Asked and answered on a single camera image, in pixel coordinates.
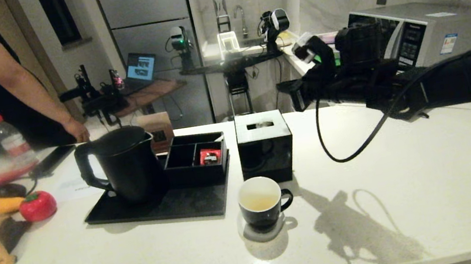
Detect black smartphone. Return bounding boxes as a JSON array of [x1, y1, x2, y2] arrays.
[[26, 144, 80, 180]]

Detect red sachet packet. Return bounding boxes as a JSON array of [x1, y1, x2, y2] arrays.
[[198, 147, 224, 167]]

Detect upright black gripper stand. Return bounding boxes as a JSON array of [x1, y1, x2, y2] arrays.
[[211, 0, 232, 34]]

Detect black compartment organizer box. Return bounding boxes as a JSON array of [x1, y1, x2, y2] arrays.
[[160, 129, 233, 191]]

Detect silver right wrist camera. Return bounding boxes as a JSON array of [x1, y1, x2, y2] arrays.
[[289, 30, 323, 66]]

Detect silver microwave oven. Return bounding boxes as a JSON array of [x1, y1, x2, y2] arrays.
[[345, 0, 471, 80]]

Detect black cup white inside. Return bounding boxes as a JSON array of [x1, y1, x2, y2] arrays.
[[235, 172, 298, 233]]

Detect pyramid tea bag with string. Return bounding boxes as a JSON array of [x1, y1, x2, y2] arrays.
[[247, 118, 275, 131]]

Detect yellow round dish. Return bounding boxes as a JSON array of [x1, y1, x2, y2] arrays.
[[278, 31, 295, 47]]

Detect person's bare hand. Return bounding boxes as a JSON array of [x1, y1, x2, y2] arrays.
[[63, 116, 91, 146]]

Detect brown QR code sign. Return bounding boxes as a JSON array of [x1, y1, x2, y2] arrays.
[[136, 110, 177, 156]]

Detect purple plate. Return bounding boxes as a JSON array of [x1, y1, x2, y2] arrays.
[[322, 31, 340, 45]]

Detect white dish rack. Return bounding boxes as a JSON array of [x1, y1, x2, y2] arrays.
[[216, 30, 242, 60]]

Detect black electric kettle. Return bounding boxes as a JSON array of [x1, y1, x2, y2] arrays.
[[71, 122, 170, 214]]

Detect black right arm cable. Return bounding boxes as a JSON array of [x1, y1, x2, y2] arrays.
[[307, 37, 471, 187]]

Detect dark window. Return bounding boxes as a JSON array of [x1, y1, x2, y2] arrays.
[[37, 0, 84, 51]]

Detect pink toy vegetable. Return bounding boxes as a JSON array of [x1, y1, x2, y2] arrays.
[[0, 162, 40, 186]]

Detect white printed paper sheet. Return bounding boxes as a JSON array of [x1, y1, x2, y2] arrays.
[[49, 166, 109, 203]]

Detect red toy tomato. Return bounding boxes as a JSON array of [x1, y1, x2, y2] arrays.
[[17, 189, 59, 224]]

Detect grey refrigerator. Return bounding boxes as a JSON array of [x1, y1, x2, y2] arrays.
[[94, 0, 216, 137]]

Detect plastic bottle red cap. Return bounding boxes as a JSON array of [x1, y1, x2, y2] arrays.
[[0, 110, 38, 170]]

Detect wooden desk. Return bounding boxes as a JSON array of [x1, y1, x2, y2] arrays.
[[110, 77, 190, 120]]

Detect open laptop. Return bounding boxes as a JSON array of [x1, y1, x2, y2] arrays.
[[116, 50, 161, 98]]

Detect beige wooden door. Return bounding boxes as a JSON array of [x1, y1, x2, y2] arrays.
[[0, 0, 81, 138]]

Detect black tissue box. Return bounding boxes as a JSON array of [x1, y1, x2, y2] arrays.
[[232, 107, 298, 187]]

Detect black serving tray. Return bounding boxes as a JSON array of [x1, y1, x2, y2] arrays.
[[77, 146, 238, 235]]

